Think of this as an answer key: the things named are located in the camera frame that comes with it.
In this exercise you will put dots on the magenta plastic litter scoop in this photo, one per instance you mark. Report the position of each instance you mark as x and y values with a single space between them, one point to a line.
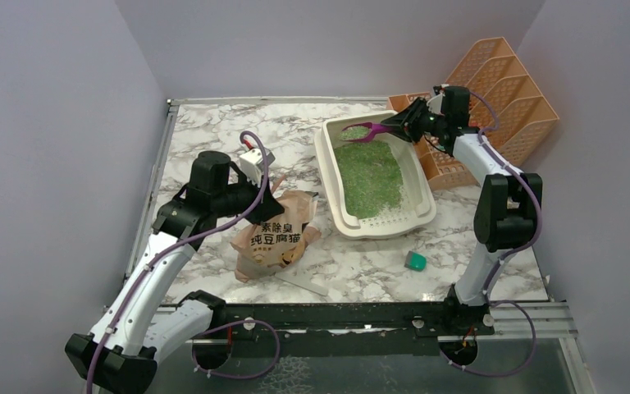
363 132

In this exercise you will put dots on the orange cat litter bag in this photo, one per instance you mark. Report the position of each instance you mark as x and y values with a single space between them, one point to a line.
269 247

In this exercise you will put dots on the white plastic litter box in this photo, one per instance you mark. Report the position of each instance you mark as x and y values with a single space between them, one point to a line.
417 207

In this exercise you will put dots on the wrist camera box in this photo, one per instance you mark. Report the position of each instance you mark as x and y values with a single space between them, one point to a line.
251 163
434 103

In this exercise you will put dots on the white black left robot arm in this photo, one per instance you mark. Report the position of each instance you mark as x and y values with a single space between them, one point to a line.
123 350

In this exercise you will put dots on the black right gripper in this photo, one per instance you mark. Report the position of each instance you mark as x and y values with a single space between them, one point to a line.
404 123

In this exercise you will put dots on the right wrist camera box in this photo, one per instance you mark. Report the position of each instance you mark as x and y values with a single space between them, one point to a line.
434 103

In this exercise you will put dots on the small green box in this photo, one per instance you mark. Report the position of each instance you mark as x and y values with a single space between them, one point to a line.
415 261

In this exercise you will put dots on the green cat litter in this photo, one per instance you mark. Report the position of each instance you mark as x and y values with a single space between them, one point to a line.
371 178

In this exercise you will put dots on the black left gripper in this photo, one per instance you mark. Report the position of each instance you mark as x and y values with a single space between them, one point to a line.
267 207

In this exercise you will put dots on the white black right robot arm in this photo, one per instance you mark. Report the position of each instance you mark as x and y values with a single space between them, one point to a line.
508 216

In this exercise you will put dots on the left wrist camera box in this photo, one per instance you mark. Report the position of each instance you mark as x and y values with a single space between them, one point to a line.
251 163

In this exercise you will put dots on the black metal base rail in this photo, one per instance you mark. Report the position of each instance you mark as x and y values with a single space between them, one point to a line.
438 317

